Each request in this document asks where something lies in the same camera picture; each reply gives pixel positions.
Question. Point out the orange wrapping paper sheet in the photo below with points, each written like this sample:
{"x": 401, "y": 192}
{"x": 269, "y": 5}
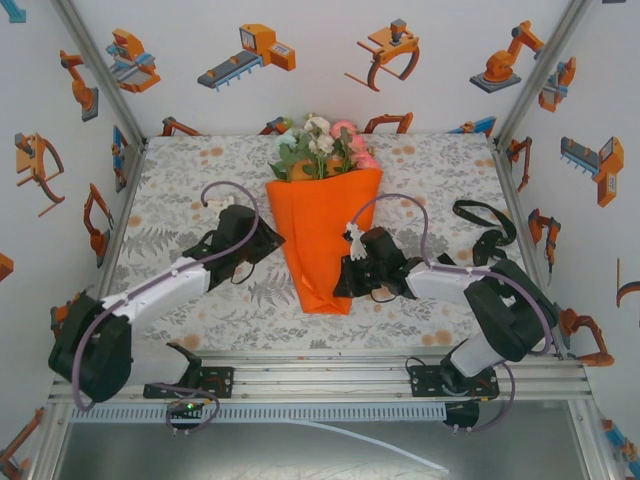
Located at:
{"x": 320, "y": 225}

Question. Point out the black printed ribbon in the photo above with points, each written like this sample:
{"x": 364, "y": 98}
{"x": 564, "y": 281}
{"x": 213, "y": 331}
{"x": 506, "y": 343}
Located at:
{"x": 482, "y": 250}

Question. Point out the artificial flower bunch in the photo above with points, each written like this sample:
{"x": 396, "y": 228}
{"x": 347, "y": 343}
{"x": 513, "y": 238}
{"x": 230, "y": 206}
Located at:
{"x": 320, "y": 142}

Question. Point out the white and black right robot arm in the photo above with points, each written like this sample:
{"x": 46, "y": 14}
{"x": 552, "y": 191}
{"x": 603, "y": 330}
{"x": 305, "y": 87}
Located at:
{"x": 440, "y": 282}

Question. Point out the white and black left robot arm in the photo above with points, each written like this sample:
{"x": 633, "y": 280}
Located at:
{"x": 150, "y": 290}

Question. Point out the floral patterned tablecloth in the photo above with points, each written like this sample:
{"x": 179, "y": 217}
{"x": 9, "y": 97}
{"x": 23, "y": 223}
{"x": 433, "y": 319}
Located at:
{"x": 400, "y": 160}

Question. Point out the small black electronics box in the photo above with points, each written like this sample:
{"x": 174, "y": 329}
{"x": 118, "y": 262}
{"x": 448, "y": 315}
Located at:
{"x": 185, "y": 415}
{"x": 462, "y": 415}

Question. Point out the white plastic strip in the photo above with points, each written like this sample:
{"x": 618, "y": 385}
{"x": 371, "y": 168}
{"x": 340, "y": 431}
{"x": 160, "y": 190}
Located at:
{"x": 400, "y": 452}

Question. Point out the aluminium frame rail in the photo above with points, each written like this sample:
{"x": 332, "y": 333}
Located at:
{"x": 325, "y": 380}

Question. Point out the aluminium table side rail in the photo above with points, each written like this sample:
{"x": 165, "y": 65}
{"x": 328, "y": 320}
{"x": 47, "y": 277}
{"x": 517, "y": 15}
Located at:
{"x": 124, "y": 200}
{"x": 520, "y": 220}

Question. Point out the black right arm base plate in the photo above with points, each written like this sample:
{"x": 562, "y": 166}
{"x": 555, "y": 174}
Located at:
{"x": 425, "y": 382}

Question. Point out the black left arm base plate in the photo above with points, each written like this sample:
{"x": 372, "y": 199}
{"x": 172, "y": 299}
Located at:
{"x": 220, "y": 382}

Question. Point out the aluminium frame post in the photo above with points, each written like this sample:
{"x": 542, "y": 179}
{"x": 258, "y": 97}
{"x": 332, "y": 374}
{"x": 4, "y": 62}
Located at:
{"x": 98, "y": 70}
{"x": 541, "y": 70}

